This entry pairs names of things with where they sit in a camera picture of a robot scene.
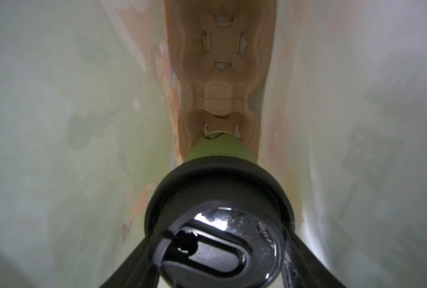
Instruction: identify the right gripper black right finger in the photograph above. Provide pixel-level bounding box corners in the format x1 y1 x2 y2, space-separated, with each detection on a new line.
281 229 345 288

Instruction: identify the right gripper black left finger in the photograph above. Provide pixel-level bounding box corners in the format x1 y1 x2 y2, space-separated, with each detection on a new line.
101 235 159 288

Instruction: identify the green paper coffee cup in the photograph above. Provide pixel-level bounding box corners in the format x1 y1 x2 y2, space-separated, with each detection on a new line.
183 132 257 164

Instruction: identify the white paper takeout bag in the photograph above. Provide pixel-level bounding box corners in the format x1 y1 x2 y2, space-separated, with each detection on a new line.
0 1 427 288

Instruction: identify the brown pulp carrier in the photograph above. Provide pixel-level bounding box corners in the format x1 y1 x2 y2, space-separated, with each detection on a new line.
164 1 277 158

